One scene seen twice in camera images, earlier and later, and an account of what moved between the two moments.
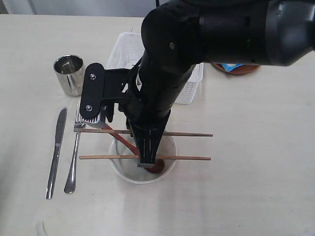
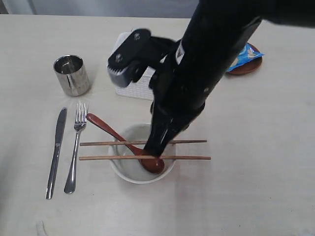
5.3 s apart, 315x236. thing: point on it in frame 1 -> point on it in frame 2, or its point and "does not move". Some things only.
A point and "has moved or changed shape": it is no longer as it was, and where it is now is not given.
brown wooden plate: [241, 70] does not move
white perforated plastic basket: [125, 48] has moved or changed shape
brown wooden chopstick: [127, 132] -> [141, 142]
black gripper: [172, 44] -> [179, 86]
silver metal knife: [61, 128] does not move
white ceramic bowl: [129, 169] does not move
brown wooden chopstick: [129, 157] does not move
